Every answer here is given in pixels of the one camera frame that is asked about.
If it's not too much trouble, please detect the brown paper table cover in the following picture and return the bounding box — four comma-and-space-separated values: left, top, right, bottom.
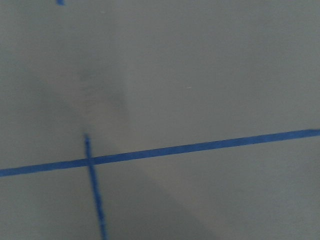
0, 0, 320, 240

